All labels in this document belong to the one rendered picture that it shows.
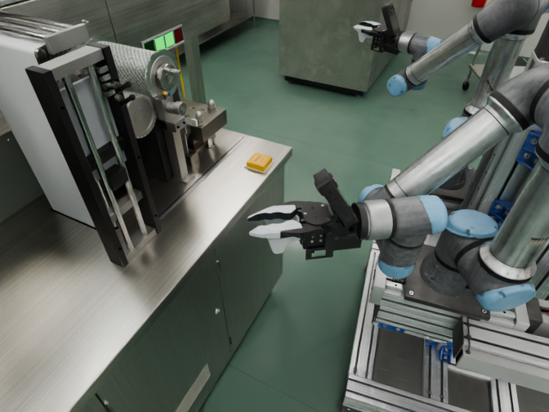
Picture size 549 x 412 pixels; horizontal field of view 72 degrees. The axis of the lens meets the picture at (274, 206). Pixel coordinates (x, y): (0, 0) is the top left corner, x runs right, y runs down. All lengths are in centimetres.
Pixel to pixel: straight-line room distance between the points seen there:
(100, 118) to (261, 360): 134
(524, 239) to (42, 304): 111
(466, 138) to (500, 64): 68
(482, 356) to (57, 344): 107
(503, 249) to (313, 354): 119
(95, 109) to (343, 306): 156
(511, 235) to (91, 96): 93
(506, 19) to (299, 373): 154
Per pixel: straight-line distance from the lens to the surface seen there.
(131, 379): 114
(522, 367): 127
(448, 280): 115
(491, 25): 135
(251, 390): 185
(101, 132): 96
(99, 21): 150
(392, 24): 165
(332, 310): 205
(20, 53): 100
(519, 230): 90
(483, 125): 85
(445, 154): 85
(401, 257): 79
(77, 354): 101
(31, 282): 119
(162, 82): 120
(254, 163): 136
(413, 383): 172
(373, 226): 70
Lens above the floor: 171
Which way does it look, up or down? 42 degrees down
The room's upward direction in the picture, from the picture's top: straight up
